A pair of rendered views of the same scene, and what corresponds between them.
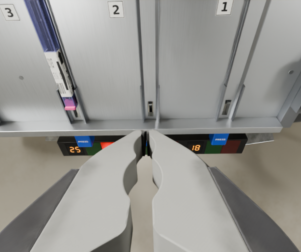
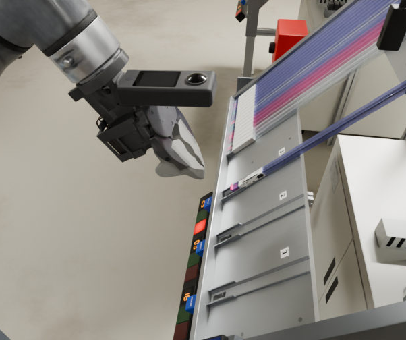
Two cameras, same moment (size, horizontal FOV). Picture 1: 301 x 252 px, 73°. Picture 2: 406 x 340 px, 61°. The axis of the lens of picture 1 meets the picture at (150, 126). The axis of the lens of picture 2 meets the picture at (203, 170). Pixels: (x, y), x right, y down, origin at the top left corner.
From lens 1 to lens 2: 0.43 m
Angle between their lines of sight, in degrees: 45
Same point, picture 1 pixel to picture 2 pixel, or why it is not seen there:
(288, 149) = not seen: outside the picture
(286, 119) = not seen: outside the picture
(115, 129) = (213, 214)
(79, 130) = (216, 193)
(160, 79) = (245, 235)
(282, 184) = not seen: outside the picture
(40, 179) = (179, 219)
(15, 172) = (191, 198)
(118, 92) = (239, 213)
